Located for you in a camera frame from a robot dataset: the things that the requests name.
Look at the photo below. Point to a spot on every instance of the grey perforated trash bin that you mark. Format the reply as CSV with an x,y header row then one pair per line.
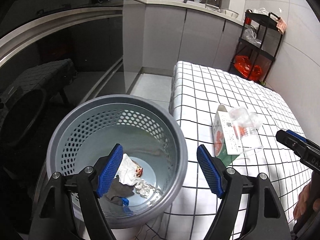
x,y
134,149

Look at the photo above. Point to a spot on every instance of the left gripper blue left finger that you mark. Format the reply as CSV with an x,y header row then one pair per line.
x,y
107,168

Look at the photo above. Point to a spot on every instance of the grey kitchen cabinets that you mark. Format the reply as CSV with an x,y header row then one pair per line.
x,y
158,34

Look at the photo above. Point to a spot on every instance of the red checkered cloth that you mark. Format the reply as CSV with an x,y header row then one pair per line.
x,y
281,25

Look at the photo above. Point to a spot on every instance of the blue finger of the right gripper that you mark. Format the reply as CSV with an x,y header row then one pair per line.
x,y
296,135
305,150

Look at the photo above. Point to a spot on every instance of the black metal shelf rack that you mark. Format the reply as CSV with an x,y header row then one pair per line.
x,y
264,24

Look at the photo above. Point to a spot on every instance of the clear plastic bag on shelf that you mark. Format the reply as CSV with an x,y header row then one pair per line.
x,y
250,36

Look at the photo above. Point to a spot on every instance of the clear plastic cup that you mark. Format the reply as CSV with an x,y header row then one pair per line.
x,y
246,125

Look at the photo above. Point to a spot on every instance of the blue ribbon bow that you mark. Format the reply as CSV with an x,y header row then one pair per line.
x,y
125,203

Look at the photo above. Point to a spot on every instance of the green white carton box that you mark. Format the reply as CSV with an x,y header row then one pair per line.
x,y
225,146

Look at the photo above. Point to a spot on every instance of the black built-in oven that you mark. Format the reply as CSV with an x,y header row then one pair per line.
x,y
55,55

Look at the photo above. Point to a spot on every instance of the dark grey rag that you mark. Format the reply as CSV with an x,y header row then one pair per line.
x,y
118,190

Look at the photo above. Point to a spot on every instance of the person's right hand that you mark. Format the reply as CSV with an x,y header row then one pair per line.
x,y
301,206

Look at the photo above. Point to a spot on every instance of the red gold snack wrapper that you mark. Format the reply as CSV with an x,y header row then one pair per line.
x,y
139,171

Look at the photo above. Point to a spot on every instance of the white paper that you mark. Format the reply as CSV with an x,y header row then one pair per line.
x,y
145,189

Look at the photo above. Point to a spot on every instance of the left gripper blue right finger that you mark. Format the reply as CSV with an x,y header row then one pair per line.
x,y
211,170

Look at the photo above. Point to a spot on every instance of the red plastic bag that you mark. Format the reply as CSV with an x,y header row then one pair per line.
x,y
245,68

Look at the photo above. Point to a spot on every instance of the white tissue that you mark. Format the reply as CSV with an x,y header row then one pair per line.
x,y
127,171

